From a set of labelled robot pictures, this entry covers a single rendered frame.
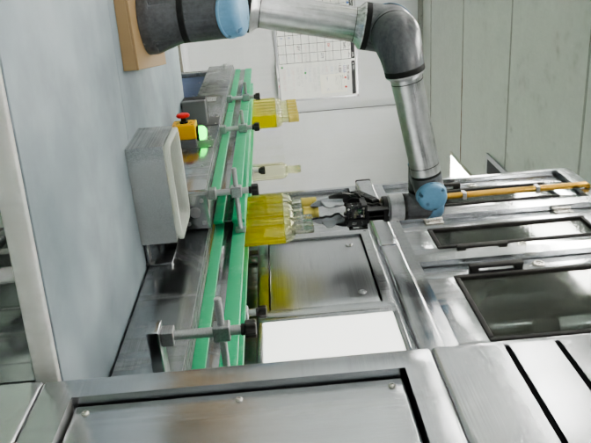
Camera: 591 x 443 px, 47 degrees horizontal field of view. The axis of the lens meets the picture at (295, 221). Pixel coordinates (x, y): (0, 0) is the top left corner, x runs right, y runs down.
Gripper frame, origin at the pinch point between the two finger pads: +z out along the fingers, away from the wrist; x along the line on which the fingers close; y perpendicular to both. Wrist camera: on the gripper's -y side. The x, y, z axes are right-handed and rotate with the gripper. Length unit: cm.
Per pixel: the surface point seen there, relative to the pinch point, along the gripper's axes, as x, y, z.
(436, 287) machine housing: 16.5, 20.0, -29.7
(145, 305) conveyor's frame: -6, 57, 38
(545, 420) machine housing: -23, 119, -17
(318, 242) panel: 12.3, -6.0, -0.6
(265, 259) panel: 11.7, 4.0, 15.3
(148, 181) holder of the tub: -26, 40, 37
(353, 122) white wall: 131, -578, -76
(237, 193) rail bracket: -15.1, 20.9, 19.8
